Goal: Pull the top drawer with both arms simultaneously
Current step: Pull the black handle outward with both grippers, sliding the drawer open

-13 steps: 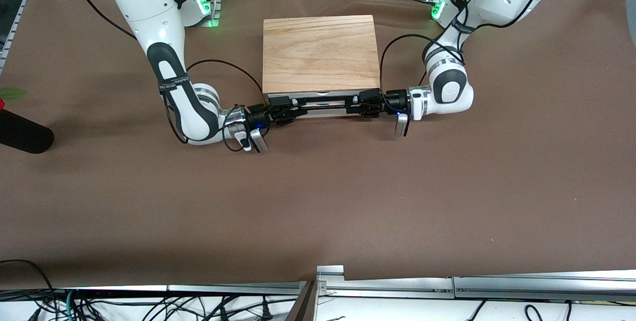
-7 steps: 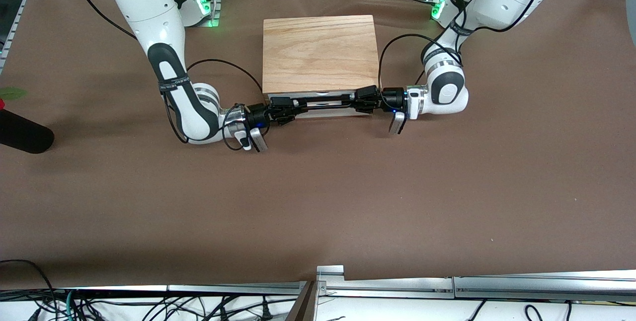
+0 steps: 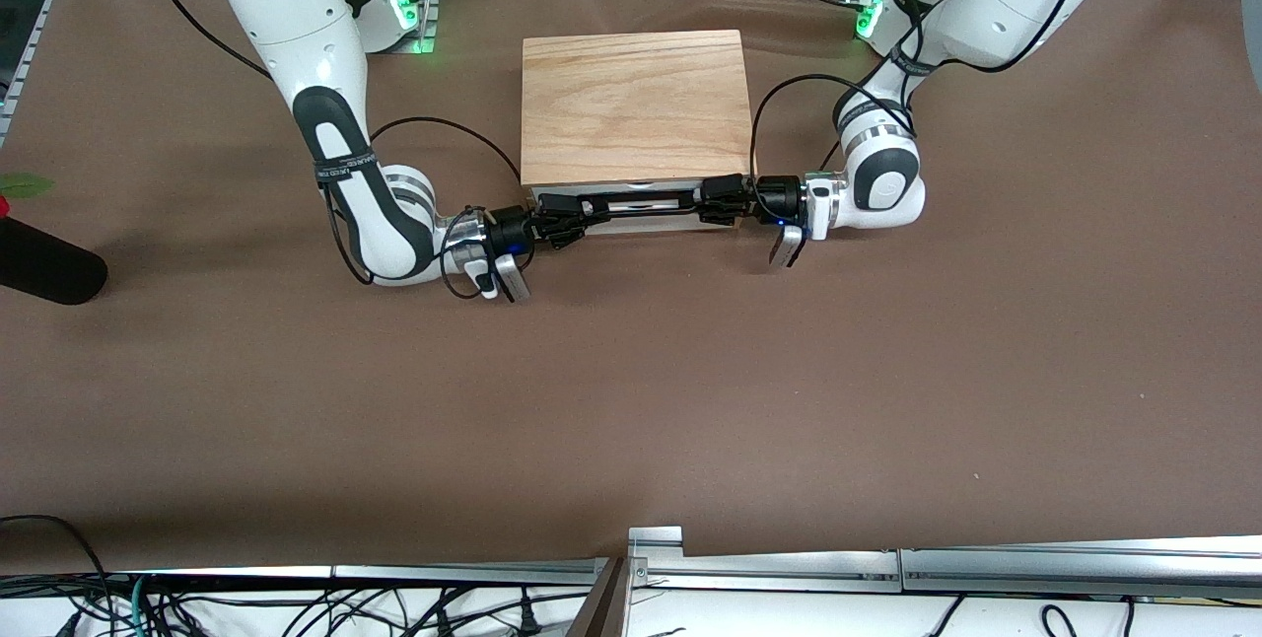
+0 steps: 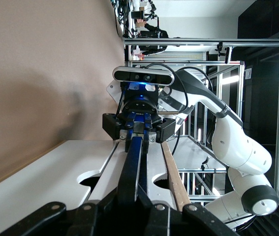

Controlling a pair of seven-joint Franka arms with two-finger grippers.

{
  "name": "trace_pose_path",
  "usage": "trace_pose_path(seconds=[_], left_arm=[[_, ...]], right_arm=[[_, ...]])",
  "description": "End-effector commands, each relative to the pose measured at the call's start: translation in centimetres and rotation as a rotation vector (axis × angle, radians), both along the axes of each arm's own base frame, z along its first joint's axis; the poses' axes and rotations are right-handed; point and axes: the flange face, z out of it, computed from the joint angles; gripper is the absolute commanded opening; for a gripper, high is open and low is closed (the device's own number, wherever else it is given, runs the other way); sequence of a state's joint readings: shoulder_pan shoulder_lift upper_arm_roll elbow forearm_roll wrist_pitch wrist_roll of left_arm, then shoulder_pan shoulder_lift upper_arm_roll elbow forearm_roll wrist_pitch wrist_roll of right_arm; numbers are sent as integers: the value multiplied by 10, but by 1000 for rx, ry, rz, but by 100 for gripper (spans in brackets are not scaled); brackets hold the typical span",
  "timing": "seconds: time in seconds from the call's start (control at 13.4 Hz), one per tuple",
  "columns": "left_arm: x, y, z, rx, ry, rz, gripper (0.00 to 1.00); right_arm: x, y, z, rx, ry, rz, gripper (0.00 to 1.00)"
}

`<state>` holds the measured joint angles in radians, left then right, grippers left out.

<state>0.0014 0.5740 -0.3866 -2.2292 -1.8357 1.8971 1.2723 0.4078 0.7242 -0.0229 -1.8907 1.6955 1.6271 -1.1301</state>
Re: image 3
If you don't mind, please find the short aluminium edge rail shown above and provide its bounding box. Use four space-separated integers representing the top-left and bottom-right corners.
636 547 904 593

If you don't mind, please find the perforated aluminium side rail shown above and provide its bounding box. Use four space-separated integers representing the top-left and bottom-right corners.
0 0 96 147

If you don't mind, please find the tangled black cable bundle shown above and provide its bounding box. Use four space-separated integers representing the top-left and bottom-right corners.
59 583 593 637

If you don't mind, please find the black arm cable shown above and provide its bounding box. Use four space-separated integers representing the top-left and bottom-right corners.
142 0 526 301
748 0 1107 180

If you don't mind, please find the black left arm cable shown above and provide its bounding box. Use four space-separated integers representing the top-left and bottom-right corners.
748 0 1107 180

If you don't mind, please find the brown angled post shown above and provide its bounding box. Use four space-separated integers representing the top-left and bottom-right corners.
566 557 634 637

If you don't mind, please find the black metal drawer handle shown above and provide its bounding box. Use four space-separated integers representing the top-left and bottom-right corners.
580 189 707 221

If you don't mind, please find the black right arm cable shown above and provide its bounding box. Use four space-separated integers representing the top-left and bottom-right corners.
142 0 526 301

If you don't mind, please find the black cylindrical vase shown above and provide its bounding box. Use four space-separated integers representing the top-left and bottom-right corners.
0 217 108 307

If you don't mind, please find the long aluminium edge rail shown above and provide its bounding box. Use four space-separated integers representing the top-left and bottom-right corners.
901 535 1262 601

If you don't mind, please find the teal cable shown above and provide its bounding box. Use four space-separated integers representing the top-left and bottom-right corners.
122 573 151 637

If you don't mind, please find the wooden drawer with white front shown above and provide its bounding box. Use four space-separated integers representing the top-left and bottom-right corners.
531 183 752 222

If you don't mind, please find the thin aluminium edge rail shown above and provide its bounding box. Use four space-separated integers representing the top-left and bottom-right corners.
333 558 614 588

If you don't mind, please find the black looping floor cable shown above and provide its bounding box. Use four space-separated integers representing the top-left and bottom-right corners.
0 515 117 637

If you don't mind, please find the light wooden drawer cabinet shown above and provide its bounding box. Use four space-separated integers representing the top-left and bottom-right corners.
520 30 757 236

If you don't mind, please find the brown table cloth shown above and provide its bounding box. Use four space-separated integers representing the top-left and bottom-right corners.
0 0 1262 581

